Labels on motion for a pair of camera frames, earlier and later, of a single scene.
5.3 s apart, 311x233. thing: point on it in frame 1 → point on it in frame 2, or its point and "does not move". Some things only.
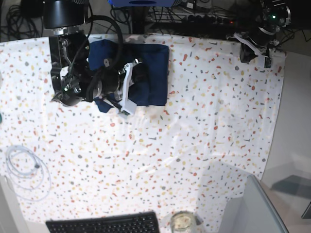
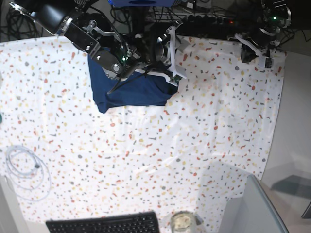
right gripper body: x=261 y=36 does not move
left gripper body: x=108 y=79 → x=158 y=46
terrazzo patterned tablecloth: x=58 y=161 does not move
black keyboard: x=145 y=222 does not move
